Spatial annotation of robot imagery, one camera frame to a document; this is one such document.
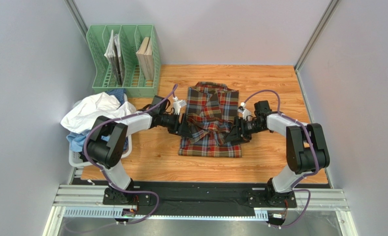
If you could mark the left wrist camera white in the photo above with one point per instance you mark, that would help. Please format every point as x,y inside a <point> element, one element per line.
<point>178,105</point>

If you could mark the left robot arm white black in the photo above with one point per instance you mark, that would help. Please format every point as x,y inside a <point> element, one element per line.
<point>104,144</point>

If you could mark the beige book in organizer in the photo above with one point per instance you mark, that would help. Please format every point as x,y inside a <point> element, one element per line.
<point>145,58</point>

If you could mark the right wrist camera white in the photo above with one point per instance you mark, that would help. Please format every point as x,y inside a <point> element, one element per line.
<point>245,113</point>

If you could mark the aluminium frame rail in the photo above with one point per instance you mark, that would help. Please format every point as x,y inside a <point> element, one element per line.
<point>321,211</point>

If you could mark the green plastic file organizer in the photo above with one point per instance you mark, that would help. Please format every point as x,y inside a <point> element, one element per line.
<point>131,37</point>

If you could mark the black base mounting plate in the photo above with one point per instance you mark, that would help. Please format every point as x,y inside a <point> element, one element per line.
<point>197,199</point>

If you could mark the plaid long sleeve shirt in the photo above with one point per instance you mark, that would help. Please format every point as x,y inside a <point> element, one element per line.
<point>210,113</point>

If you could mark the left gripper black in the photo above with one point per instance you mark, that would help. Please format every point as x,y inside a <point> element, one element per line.
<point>182,128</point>

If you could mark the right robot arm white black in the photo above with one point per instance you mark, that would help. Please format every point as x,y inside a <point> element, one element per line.
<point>306,148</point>

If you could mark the white shirt in basket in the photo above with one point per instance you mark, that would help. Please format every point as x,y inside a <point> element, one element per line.
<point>83,116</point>

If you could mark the light blue shirt in basket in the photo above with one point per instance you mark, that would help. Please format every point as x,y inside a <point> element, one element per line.
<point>77,140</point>

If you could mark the magazines in organizer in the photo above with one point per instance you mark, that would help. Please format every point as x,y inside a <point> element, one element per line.
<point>114,56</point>

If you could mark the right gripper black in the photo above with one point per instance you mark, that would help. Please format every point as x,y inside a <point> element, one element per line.
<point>238,128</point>

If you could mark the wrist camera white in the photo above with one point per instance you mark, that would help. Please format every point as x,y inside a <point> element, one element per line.
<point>178,105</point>
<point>245,113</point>

